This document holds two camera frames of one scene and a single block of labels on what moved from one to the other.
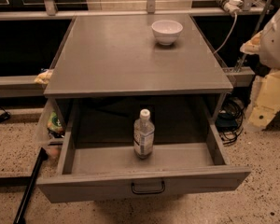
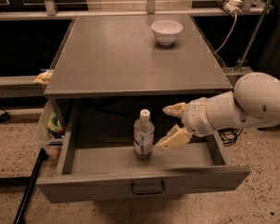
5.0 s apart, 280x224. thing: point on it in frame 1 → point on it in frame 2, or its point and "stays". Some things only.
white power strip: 230,4 stays
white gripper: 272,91 → 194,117
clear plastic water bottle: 144,132 stays
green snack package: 54,125 stays
